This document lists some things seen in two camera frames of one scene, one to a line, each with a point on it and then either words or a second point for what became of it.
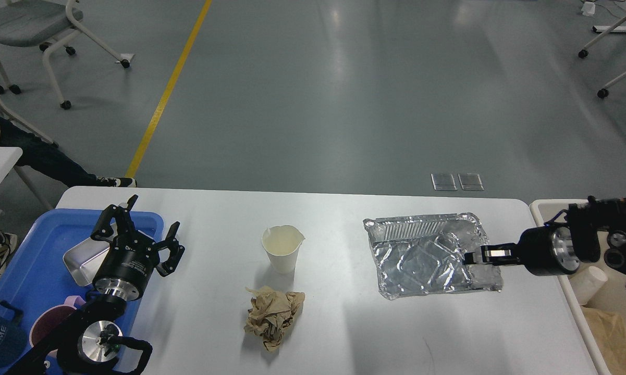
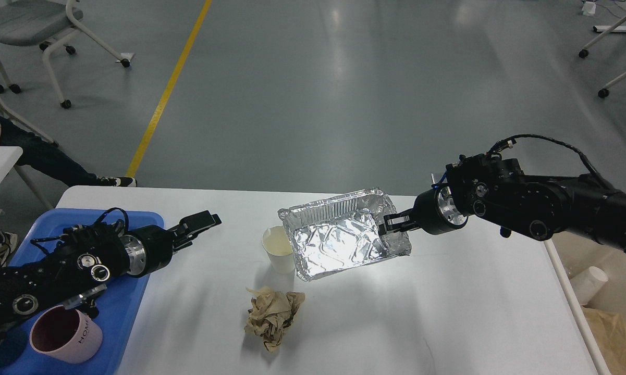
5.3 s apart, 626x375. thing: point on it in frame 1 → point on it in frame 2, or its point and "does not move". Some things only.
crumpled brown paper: x=270 y=311 does not move
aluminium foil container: x=425 y=254 → x=330 y=235
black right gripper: x=547 y=251 → x=435 y=211
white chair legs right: x=583 y=53 does not move
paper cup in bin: x=585 y=284 does not move
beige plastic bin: x=616 y=295 does not move
